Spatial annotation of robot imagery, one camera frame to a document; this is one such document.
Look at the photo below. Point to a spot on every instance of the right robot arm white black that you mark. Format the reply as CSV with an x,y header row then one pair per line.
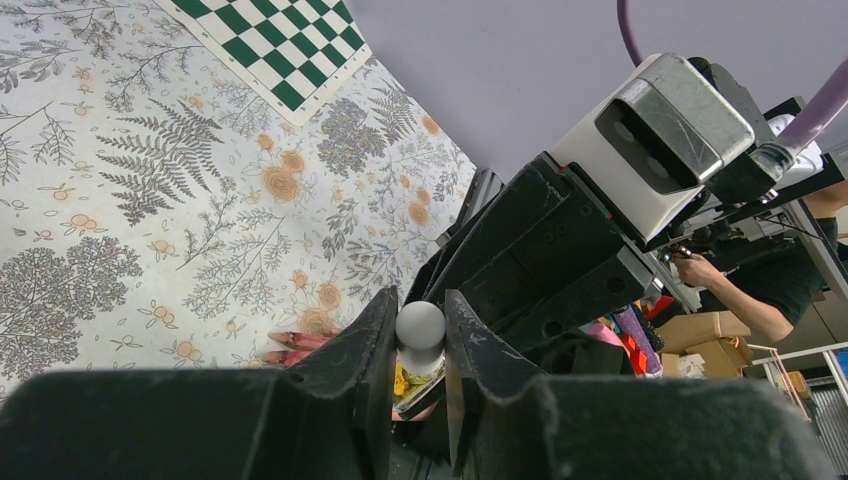
x,y
766,165

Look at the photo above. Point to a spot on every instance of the yellow nail polish bottle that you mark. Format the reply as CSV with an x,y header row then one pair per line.
x,y
409,389

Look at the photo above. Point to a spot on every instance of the person's hand dark nails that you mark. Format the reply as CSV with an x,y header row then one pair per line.
x,y
295,346

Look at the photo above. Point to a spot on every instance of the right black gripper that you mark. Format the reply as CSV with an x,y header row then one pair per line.
x,y
539,260

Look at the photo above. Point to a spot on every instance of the seated person in black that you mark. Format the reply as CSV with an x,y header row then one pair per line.
x,y
769,295

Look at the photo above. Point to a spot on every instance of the green white checkerboard mat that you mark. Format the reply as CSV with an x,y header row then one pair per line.
x,y
294,54

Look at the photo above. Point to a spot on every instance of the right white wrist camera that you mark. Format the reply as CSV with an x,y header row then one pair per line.
x,y
652,144

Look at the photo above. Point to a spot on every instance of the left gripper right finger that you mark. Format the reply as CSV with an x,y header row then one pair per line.
x,y
508,419

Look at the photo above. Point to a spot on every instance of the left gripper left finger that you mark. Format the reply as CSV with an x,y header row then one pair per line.
x,y
326,417

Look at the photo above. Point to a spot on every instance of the floral patterned table cloth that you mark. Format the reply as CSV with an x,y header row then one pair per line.
x,y
157,212

